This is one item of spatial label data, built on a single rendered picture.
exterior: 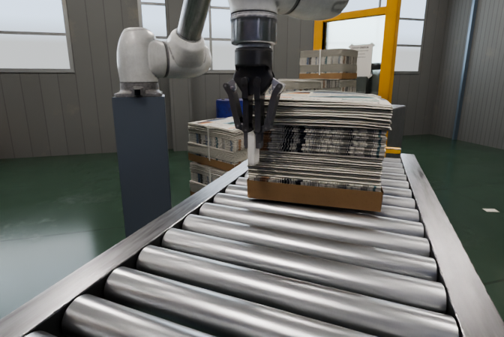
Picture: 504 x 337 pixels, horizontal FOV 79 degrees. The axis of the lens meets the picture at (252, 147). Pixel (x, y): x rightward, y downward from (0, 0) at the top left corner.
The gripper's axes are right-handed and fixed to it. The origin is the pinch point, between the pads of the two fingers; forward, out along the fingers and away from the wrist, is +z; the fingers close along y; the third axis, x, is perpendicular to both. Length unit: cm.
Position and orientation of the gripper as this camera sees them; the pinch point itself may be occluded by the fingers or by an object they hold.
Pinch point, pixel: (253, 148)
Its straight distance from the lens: 64.4
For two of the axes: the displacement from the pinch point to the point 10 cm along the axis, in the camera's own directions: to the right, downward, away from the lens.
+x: -3.6, 2.1, -9.1
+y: -9.3, -0.8, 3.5
